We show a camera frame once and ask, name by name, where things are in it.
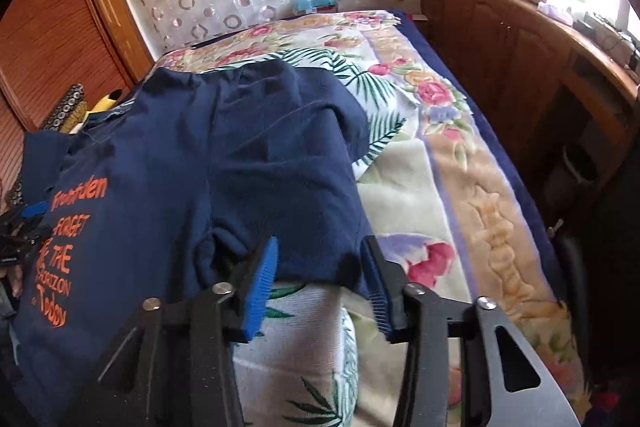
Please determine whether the long wooden cabinet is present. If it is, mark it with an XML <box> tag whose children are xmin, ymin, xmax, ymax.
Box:
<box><xmin>419</xmin><ymin>0</ymin><xmax>640</xmax><ymax>228</ymax></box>

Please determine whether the floral blanket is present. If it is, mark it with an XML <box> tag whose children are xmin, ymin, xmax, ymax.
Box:
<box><xmin>155</xmin><ymin>9</ymin><xmax>586</xmax><ymax>408</ymax></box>

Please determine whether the navy T-shirt with orange print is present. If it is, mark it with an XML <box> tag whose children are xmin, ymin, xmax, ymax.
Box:
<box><xmin>10</xmin><ymin>59</ymin><xmax>381</xmax><ymax>427</ymax></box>

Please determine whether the yellow cloth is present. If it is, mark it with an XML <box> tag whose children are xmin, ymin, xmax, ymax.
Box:
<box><xmin>87</xmin><ymin>89</ymin><xmax>123</xmax><ymax>115</ymax></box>

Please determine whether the wooden wardrobe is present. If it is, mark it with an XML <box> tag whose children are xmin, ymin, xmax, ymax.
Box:
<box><xmin>0</xmin><ymin>0</ymin><xmax>153</xmax><ymax>208</ymax></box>

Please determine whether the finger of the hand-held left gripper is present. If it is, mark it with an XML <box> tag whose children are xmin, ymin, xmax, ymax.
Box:
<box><xmin>0</xmin><ymin>202</ymin><xmax>51</xmax><ymax>238</ymax></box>

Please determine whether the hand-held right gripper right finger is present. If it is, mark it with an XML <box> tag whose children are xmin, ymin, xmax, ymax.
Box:
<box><xmin>360</xmin><ymin>236</ymin><xmax>583</xmax><ymax>427</ymax></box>

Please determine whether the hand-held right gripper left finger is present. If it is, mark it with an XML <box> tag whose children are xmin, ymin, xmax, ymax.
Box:
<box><xmin>65</xmin><ymin>236</ymin><xmax>280</xmax><ymax>427</ymax></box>

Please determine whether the blue tissue box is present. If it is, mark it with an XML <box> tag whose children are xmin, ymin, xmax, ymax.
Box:
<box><xmin>291</xmin><ymin>0</ymin><xmax>337</xmax><ymax>14</ymax></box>

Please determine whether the pink plastic packet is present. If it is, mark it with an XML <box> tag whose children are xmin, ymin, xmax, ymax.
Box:
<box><xmin>537</xmin><ymin>2</ymin><xmax>574</xmax><ymax>26</ymax></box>

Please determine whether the leaf-print bed sheet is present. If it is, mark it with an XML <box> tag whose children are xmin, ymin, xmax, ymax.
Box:
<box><xmin>200</xmin><ymin>42</ymin><xmax>421</xmax><ymax>427</ymax></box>

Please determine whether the dark patterned pillow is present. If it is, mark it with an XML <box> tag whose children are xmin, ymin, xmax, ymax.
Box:
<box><xmin>40</xmin><ymin>83</ymin><xmax>87</xmax><ymax>134</ymax></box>

